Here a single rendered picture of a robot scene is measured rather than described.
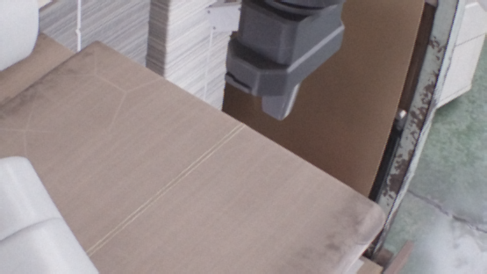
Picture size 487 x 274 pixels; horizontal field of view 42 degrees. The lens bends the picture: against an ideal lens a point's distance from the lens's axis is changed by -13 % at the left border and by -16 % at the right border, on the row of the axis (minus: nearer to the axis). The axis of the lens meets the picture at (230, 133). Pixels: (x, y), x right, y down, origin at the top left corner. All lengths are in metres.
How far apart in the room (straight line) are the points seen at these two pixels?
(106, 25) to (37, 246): 0.98
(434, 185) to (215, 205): 1.75
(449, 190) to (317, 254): 1.76
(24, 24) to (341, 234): 0.47
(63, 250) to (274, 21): 0.34
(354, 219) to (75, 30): 0.60
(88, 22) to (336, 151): 0.82
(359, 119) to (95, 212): 1.06
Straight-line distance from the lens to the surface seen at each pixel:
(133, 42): 1.26
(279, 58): 0.53
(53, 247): 0.21
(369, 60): 1.55
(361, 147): 1.69
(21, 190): 0.22
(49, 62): 0.91
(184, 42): 1.42
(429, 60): 1.54
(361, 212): 0.70
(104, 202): 0.67
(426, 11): 1.57
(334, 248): 0.66
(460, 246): 2.24
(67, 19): 1.09
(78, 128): 0.74
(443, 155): 2.51
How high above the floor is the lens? 1.61
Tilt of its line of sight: 43 degrees down
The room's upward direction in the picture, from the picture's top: 8 degrees clockwise
